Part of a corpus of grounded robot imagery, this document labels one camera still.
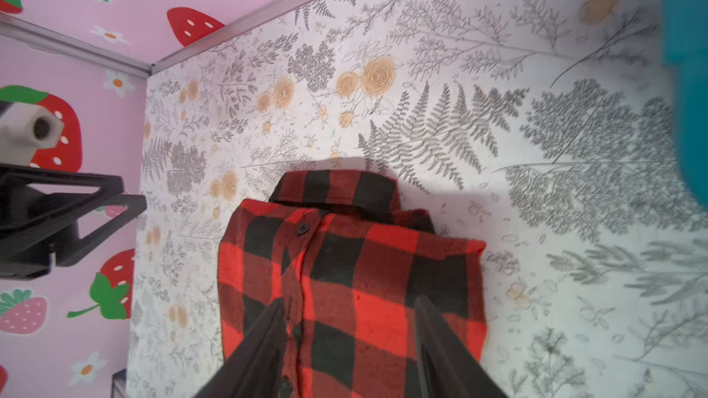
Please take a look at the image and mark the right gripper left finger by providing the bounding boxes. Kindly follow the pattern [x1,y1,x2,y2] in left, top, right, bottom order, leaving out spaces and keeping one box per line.
[195,298,287,398]

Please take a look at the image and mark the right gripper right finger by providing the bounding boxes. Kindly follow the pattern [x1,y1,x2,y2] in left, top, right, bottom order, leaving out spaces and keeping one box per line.
[415,296,506,398]

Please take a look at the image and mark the teal plastic basket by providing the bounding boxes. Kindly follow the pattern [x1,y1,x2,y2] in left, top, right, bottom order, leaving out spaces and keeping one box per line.
[662,0,707,207]

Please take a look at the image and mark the red black plaid shirt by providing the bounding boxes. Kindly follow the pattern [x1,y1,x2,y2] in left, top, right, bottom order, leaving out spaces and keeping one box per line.
[217,170,488,397]

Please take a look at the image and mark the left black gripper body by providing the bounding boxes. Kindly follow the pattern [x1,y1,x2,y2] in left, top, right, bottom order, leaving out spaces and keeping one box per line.
[1,165,147,279]

